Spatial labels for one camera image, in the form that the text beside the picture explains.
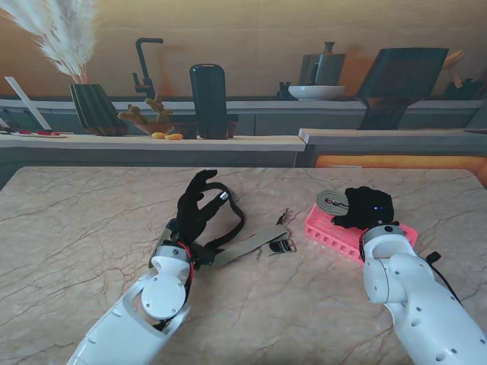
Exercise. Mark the yellow wooden utensil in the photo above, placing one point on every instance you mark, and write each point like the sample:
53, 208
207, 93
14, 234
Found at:
452, 61

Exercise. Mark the dark utensil holder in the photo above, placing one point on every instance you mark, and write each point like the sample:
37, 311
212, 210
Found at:
468, 90

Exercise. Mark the plate with red chillies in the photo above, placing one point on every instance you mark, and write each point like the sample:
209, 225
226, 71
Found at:
45, 133

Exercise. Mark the white slanted board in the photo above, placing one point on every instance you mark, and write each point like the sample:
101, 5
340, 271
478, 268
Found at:
26, 100

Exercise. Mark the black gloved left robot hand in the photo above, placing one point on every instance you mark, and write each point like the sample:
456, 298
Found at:
188, 216

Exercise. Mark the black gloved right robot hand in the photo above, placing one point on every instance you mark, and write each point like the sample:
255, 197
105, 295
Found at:
371, 209

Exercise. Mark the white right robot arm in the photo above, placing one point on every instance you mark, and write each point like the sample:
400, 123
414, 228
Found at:
418, 304

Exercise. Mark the dark woven belt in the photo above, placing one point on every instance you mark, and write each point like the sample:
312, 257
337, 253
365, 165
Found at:
237, 213

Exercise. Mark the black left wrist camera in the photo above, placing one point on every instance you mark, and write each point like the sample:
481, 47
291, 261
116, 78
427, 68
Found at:
205, 254

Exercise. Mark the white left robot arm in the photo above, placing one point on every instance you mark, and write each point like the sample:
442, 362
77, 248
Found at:
125, 327

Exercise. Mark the yellow lemon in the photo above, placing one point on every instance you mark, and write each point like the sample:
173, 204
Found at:
174, 137
158, 135

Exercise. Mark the tall black appliance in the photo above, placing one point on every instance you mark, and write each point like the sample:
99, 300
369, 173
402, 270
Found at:
208, 95

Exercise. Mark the beige woven belt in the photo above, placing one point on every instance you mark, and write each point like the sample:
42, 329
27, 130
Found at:
329, 201
247, 245

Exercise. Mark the white pampas grass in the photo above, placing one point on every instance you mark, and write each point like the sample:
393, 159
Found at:
72, 42

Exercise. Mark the pink plastic storage basket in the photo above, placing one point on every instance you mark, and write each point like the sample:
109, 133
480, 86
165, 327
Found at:
323, 232

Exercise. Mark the small black ornament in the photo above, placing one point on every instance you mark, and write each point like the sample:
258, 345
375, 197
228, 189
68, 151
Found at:
283, 93

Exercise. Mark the black kitchen faucet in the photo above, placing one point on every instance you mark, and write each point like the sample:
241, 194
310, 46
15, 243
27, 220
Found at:
145, 72

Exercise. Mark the dark ribbed vase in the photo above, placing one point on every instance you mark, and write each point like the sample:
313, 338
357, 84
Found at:
95, 110

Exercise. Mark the white speckled bowl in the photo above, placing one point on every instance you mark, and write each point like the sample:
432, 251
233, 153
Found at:
316, 92

